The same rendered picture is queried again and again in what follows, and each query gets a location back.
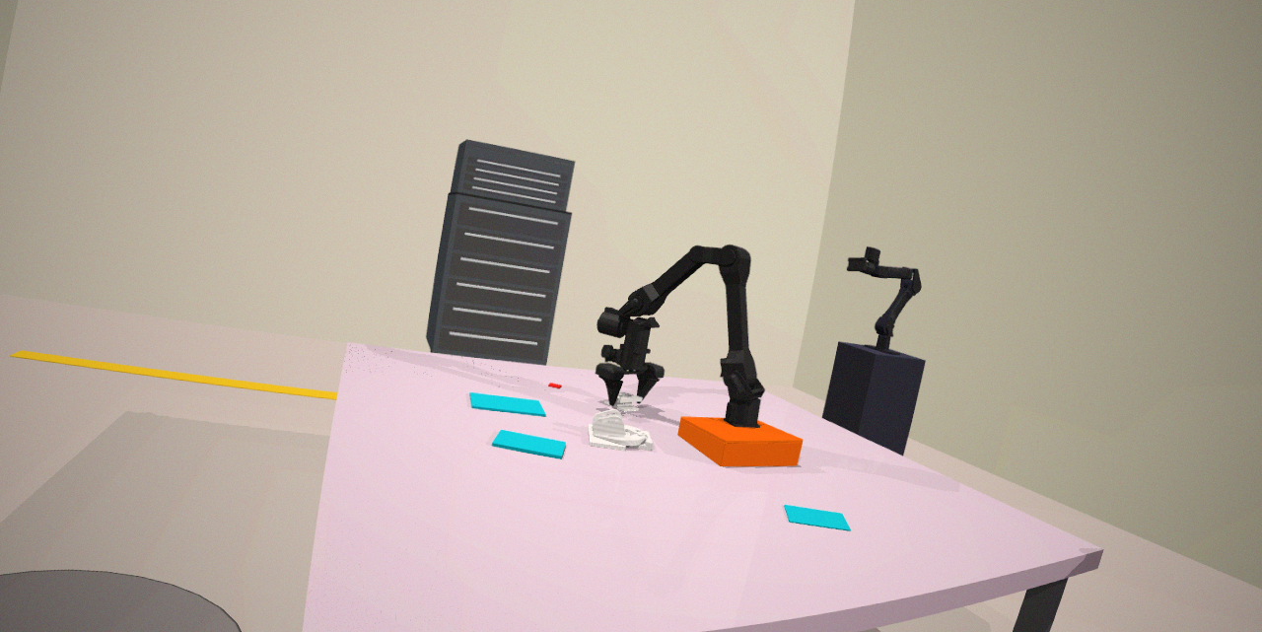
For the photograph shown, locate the cyan flat bar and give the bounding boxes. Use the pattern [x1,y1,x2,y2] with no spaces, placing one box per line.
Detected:
[491,430,565,459]
[469,392,546,418]

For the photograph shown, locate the teal flat plate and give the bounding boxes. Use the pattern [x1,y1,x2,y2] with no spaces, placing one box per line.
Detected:
[784,505,851,531]

